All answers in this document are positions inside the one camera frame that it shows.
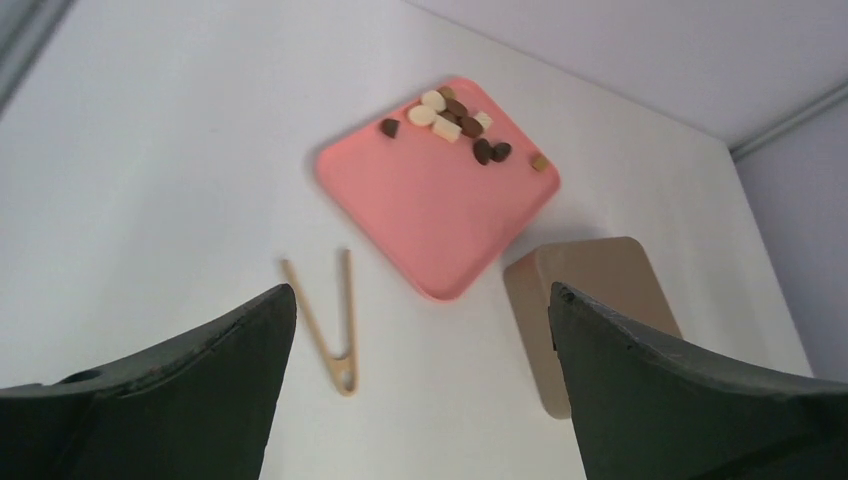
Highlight caramel chocolate on tray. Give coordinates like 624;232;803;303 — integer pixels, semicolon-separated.
530;154;550;172

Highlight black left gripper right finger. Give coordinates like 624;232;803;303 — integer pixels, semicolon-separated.
548;282;847;479

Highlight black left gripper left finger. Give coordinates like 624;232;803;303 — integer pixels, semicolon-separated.
1;284;296;479

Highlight pink plastic tray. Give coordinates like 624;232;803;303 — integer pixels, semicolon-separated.
314;77;561;301

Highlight brown box lid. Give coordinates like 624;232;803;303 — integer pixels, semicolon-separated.
503;237;682;420

